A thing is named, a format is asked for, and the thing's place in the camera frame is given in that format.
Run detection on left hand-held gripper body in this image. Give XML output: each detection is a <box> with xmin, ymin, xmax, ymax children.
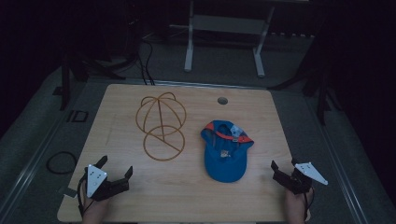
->
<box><xmin>84</xmin><ymin>163</ymin><xmax>131</xmax><ymax>203</ymax></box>

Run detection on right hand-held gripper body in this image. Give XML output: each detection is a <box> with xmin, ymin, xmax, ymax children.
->
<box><xmin>272</xmin><ymin>161</ymin><xmax>330</xmax><ymax>196</ymax></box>

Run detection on blue baseball cap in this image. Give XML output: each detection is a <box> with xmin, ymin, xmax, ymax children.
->
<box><xmin>200</xmin><ymin>119</ymin><xmax>255</xmax><ymax>184</ymax></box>

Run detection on gold wire hat stand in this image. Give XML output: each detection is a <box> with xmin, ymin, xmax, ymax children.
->
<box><xmin>134</xmin><ymin>91</ymin><xmax>188</xmax><ymax>162</ymax></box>

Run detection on person's right hand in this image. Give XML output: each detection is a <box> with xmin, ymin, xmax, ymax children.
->
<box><xmin>283</xmin><ymin>188</ymin><xmax>314</xmax><ymax>224</ymax></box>

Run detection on person's left hand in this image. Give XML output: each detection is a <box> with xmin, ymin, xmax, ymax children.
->
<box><xmin>81</xmin><ymin>197</ymin><xmax>112</xmax><ymax>224</ymax></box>

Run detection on grey tape strip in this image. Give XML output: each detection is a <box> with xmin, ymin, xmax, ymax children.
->
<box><xmin>57</xmin><ymin>186</ymin><xmax>78</xmax><ymax>199</ymax></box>

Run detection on white metal stand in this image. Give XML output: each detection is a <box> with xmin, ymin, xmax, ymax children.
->
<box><xmin>169</xmin><ymin>0</ymin><xmax>276</xmax><ymax>78</ymax></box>

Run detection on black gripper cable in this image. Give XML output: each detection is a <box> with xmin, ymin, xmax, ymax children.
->
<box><xmin>303</xmin><ymin>186</ymin><xmax>316</xmax><ymax>219</ymax></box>
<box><xmin>76</xmin><ymin>173</ymin><xmax>95</xmax><ymax>217</ymax></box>

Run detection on metal floor rail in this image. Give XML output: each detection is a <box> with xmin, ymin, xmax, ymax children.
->
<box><xmin>0</xmin><ymin>105</ymin><xmax>74</xmax><ymax>218</ymax></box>
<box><xmin>314</xmin><ymin>120</ymin><xmax>370</xmax><ymax>224</ymax></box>

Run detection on black looped floor cable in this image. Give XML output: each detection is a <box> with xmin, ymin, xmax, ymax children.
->
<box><xmin>45</xmin><ymin>150</ymin><xmax>78</xmax><ymax>175</ymax></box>

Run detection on black rectangular floor frame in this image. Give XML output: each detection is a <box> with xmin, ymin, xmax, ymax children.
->
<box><xmin>66</xmin><ymin>109</ymin><xmax>90</xmax><ymax>124</ymax></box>

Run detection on black floor cables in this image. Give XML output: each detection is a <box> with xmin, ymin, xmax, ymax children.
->
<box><xmin>135</xmin><ymin>39</ymin><xmax>157</xmax><ymax>87</ymax></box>

